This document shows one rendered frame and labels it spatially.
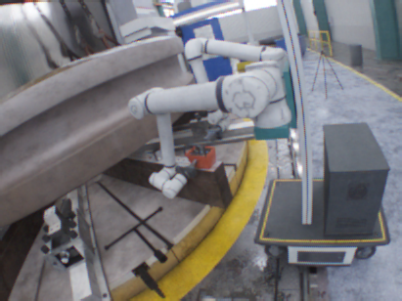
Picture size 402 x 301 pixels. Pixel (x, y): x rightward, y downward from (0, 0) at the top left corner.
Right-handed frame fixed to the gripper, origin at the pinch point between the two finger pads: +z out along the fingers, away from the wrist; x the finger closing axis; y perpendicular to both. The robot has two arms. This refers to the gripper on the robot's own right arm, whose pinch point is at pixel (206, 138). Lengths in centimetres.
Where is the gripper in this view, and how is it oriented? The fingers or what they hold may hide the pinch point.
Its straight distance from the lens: 173.1
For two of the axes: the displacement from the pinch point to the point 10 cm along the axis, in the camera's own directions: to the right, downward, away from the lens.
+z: -5.6, 5.1, -6.5
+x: 7.8, 0.6, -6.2
